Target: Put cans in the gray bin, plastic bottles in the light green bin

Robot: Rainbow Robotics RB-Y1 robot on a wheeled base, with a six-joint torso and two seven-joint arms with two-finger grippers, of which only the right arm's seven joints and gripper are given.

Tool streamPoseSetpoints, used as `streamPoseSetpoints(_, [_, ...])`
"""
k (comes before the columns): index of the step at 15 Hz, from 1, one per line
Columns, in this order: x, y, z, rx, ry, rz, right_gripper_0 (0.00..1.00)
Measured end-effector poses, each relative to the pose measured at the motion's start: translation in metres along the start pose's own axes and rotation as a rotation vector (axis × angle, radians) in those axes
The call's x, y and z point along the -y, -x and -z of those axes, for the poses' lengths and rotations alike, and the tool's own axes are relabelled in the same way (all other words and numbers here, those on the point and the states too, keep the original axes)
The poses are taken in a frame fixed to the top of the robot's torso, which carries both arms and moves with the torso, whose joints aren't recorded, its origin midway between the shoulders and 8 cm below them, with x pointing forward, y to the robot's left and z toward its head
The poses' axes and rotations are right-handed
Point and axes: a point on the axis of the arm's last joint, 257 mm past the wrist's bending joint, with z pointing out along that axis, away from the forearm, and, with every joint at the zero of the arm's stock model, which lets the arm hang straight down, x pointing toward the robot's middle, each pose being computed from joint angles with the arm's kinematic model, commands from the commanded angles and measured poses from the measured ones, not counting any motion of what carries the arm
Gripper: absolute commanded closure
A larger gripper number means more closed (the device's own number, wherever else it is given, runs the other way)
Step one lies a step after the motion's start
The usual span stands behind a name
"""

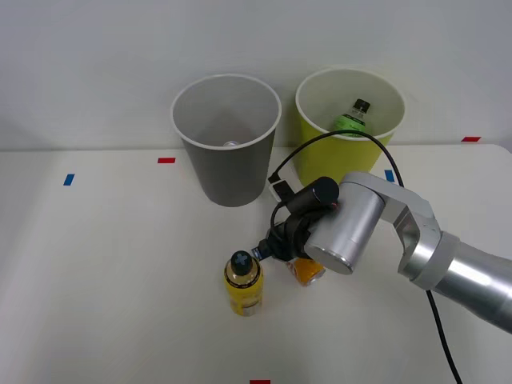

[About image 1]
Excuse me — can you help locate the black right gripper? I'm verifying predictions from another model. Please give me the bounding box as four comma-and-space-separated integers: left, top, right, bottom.
251, 211, 322, 262

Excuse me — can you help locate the pale orange drink can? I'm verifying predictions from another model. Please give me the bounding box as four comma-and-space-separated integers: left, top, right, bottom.
285, 258, 326, 288

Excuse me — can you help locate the yellow label plastic bottle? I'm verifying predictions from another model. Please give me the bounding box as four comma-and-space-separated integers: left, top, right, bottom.
222, 250, 265, 318

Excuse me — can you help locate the grey plastic waste bin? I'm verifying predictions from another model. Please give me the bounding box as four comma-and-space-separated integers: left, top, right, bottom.
170, 74, 282, 209

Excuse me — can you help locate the yellow-green plastic waste bin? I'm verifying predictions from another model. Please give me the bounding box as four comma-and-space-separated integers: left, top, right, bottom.
295, 67, 406, 190

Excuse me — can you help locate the green label plastic bottle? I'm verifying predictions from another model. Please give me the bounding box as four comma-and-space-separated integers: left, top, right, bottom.
330, 98, 372, 139

